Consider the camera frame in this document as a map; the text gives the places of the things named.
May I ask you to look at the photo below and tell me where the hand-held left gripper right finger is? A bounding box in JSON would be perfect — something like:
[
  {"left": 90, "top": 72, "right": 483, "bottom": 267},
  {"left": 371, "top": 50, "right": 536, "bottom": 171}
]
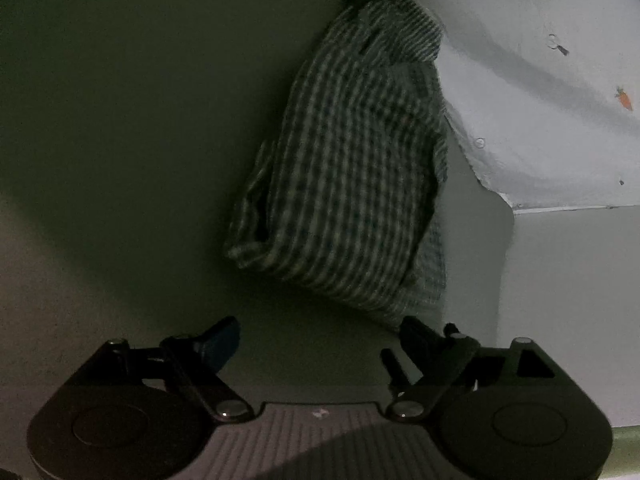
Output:
[{"left": 379, "top": 316, "right": 557, "bottom": 422}]

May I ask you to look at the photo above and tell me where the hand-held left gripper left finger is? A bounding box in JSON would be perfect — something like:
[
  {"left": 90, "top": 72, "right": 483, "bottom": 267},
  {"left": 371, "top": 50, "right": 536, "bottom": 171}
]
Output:
[{"left": 75, "top": 316, "right": 254, "bottom": 423}]

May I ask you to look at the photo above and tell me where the checked shirt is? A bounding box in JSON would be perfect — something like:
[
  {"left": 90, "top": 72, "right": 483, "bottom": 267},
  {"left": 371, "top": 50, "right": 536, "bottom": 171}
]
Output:
[{"left": 223, "top": 0, "right": 450, "bottom": 332}]

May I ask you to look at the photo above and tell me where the light green fabric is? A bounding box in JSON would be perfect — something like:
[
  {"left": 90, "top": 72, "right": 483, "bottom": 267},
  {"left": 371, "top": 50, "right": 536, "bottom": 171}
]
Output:
[{"left": 602, "top": 425, "right": 640, "bottom": 480}]

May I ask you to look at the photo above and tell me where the white carrot-print sheet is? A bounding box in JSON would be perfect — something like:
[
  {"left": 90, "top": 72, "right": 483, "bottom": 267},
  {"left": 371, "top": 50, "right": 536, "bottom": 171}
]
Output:
[{"left": 340, "top": 0, "right": 640, "bottom": 212}]

